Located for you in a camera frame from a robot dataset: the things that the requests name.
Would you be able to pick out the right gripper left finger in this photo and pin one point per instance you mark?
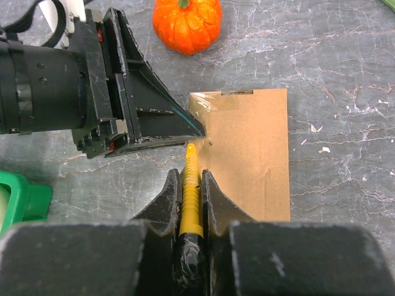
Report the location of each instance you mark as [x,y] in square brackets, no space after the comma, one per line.
[162,214]

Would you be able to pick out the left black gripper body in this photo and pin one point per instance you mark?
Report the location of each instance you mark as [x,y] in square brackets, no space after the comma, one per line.
[101,128]

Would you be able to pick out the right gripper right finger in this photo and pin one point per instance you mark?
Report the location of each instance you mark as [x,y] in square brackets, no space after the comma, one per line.
[218,209]

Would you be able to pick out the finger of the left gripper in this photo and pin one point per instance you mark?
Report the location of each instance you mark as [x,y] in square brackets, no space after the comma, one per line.
[131,141]
[157,112]

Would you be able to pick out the yellow utility knife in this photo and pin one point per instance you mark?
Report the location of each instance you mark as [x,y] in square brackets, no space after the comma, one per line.
[189,262]

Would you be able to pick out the brown cardboard express box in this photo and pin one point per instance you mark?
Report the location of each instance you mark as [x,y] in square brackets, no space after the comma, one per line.
[246,148]

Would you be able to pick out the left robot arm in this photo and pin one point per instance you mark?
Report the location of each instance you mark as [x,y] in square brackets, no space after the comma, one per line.
[66,67]

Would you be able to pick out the small orange pumpkin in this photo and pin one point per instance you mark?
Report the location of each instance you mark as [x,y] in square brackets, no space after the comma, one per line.
[187,27]

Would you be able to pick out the green plastic basket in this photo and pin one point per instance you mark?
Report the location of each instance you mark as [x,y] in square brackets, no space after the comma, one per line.
[22,201]

